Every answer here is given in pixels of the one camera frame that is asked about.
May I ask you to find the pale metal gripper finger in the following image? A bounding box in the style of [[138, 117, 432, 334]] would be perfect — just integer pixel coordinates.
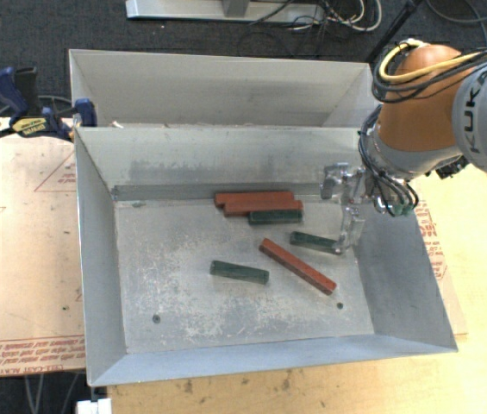
[[319, 163, 349, 201], [334, 211, 365, 256]]

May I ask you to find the dark green flat block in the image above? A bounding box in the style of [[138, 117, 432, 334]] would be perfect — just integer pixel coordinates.
[[209, 260, 271, 286], [247, 210, 304, 227], [289, 230, 342, 255]]

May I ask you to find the red-brown flat block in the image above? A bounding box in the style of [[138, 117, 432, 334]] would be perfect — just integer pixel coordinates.
[[258, 237, 339, 297], [223, 199, 304, 219], [214, 191, 297, 209]]

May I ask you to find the grey metal bin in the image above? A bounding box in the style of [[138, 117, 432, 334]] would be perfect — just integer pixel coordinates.
[[68, 48, 459, 388]]

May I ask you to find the brown cardboard board red print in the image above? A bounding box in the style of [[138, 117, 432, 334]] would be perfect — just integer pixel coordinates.
[[0, 116, 470, 380]]

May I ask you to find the black cylinder on white bracket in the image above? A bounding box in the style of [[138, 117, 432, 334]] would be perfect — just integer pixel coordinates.
[[434, 154, 471, 181]]

